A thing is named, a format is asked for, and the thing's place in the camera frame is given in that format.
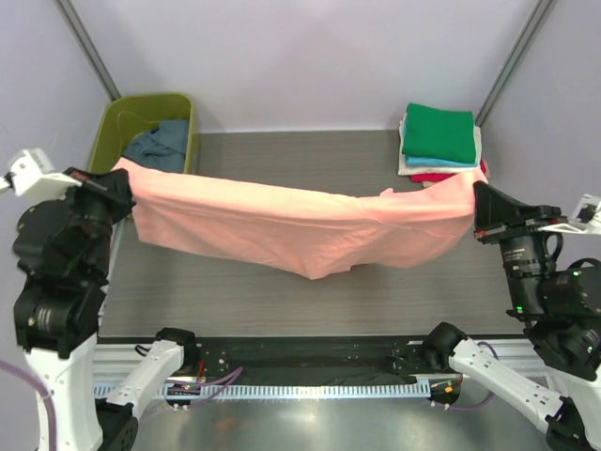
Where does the salmon pink t shirt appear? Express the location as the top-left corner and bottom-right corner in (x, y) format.
(116, 158), (486, 280)

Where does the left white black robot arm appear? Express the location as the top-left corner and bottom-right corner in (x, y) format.
(13, 168), (199, 450)

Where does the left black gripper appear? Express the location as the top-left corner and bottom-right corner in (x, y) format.
(51, 163), (139, 277)

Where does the blue grey t shirt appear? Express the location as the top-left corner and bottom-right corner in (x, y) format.
(123, 119), (189, 173)

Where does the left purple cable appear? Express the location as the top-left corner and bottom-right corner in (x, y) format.
(0, 359), (245, 451)

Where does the white folded t shirt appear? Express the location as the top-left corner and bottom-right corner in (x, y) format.
(398, 155), (482, 176)

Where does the light blue folded t shirt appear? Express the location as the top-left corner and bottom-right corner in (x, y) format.
(405, 156), (478, 168)

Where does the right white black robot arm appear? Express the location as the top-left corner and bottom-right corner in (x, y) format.
(421, 181), (600, 450)

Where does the left aluminium frame post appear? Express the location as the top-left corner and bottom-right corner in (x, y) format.
(54, 0), (121, 101)

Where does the green folded t shirt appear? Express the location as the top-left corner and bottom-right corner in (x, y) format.
(403, 103), (476, 164)

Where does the white slotted cable duct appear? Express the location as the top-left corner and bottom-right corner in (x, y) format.
(93, 381), (431, 401)

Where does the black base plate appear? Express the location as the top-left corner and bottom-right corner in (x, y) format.
(196, 335), (455, 387)

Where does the olive green plastic bin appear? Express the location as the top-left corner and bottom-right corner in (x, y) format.
(88, 92), (199, 174)

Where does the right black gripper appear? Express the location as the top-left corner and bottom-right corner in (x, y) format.
(470, 179), (564, 312)

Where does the red folded t shirt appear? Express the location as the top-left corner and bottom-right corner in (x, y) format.
(409, 160), (490, 186)

